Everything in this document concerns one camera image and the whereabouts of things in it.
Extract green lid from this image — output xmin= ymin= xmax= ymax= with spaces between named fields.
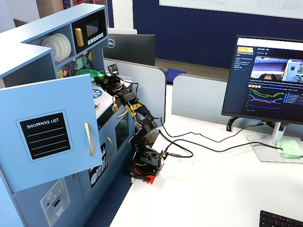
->
xmin=75 ymin=68 xmax=105 ymax=81

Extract small wrist camera board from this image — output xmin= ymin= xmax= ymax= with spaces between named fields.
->
xmin=107 ymin=63 xmax=119 ymax=77

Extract gold microwave handle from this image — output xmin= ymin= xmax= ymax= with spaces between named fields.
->
xmin=74 ymin=27 xmax=85 ymax=47

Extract black power cable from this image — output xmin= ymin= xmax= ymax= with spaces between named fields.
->
xmin=163 ymin=139 xmax=303 ymax=159

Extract black keyboard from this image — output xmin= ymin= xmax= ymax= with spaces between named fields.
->
xmin=258 ymin=210 xmax=303 ymax=227

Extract blue toy kitchen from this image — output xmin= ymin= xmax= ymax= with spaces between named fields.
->
xmin=0 ymin=3 xmax=135 ymax=227

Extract black Dell monitor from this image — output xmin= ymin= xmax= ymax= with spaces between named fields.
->
xmin=103 ymin=33 xmax=156 ymax=67

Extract gold cabinet door handle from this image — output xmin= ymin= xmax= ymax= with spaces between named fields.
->
xmin=107 ymin=136 xmax=115 ymax=157

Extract gold fridge door handle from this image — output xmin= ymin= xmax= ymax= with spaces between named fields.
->
xmin=84 ymin=122 xmax=94 ymax=157

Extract blue shopping list door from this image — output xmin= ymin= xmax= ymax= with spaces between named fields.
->
xmin=0 ymin=73 xmax=103 ymax=193

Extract silver monitor stand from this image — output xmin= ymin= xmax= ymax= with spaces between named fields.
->
xmin=246 ymin=121 xmax=303 ymax=164

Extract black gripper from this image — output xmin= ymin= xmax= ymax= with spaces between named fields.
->
xmin=94 ymin=70 xmax=125 ymax=92

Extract black computer monitor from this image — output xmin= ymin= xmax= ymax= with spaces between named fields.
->
xmin=221 ymin=35 xmax=303 ymax=123

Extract red black arm base clamp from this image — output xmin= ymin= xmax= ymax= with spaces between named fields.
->
xmin=125 ymin=160 xmax=166 ymax=185

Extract black cable to monitor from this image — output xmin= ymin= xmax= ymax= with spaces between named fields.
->
xmin=158 ymin=117 xmax=273 ymax=144

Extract white toy plate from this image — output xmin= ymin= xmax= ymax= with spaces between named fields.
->
xmin=46 ymin=35 xmax=62 ymax=61
xmin=56 ymin=32 xmax=72 ymax=60
xmin=51 ymin=33 xmax=68 ymax=61
xmin=41 ymin=36 xmax=55 ymax=51

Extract whiteboard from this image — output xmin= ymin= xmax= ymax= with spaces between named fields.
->
xmin=159 ymin=0 xmax=303 ymax=20

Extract green sticky notes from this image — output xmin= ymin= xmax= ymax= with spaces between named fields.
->
xmin=276 ymin=140 xmax=303 ymax=158

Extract dark background monitor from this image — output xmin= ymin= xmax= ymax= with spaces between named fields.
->
xmin=13 ymin=18 xmax=30 ymax=28

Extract black cable holder clip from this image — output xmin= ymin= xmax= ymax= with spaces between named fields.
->
xmin=225 ymin=116 xmax=240 ymax=132

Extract blue chair seat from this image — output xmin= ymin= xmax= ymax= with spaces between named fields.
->
xmin=166 ymin=68 xmax=187 ymax=85

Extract grey desk divider panel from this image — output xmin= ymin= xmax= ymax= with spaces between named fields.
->
xmin=171 ymin=73 xmax=228 ymax=124
xmin=103 ymin=58 xmax=167 ymax=128

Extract brown cardboard box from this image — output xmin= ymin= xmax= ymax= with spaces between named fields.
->
xmin=36 ymin=0 xmax=65 ymax=19

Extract black toy microwave door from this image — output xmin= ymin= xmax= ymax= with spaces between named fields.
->
xmin=71 ymin=9 xmax=106 ymax=54

